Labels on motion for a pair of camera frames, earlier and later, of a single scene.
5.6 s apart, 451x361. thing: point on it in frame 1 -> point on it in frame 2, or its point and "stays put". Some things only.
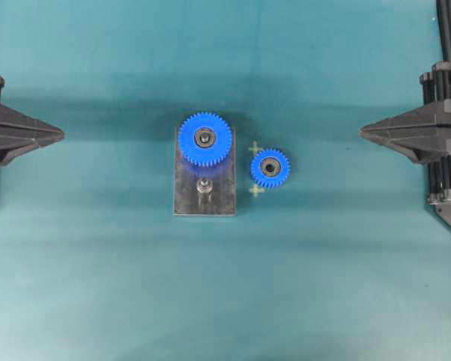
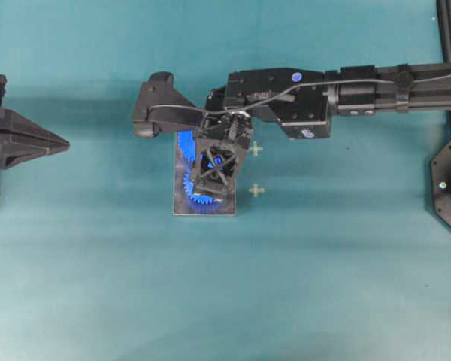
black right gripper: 445,88 -> 296,98
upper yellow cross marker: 255,148 stays put
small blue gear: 270,168 -> 202,198
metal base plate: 205,191 stays put
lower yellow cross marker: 255,189 stays put
